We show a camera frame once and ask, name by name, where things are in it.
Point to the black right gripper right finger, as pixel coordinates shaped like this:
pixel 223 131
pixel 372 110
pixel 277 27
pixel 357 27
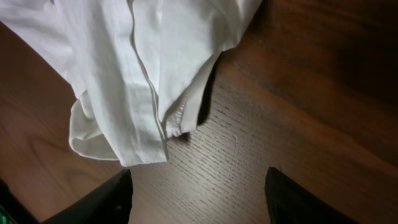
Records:
pixel 290 203

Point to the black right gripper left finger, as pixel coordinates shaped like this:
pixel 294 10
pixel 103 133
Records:
pixel 110 203

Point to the white t-shirt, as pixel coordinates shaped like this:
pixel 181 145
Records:
pixel 138 69

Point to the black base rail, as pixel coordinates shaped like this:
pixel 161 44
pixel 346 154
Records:
pixel 12 211

